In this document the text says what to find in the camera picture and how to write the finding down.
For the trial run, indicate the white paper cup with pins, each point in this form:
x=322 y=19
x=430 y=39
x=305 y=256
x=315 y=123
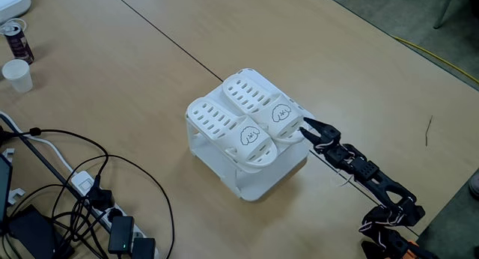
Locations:
x=18 y=75

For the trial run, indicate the white two-tier shoe rack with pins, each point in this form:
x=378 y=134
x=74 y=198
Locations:
x=262 y=176

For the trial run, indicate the black charger plug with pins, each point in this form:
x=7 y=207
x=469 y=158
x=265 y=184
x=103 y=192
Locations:
x=100 y=199

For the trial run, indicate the black power brick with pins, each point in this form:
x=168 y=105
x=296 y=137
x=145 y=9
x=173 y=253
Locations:
x=2 y=136

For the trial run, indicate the black flat box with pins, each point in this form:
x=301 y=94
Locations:
x=33 y=233

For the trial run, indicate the white box device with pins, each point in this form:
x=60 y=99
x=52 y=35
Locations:
x=13 y=2

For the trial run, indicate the black power adapter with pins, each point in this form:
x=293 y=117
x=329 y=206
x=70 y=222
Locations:
x=120 y=233
x=144 y=249

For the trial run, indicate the white power strip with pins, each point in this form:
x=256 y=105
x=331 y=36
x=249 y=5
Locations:
x=84 y=184

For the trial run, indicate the white plastic bracket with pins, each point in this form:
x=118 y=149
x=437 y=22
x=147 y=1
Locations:
x=15 y=196
x=8 y=153

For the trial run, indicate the purple drink can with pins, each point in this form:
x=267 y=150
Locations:
x=20 y=45

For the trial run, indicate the white slipper with dog print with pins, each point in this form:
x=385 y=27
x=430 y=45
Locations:
x=247 y=94
x=224 y=131

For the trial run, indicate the person's shoe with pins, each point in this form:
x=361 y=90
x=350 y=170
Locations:
x=475 y=186

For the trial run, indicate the grey chair leg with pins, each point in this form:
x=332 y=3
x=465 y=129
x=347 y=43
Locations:
x=443 y=12

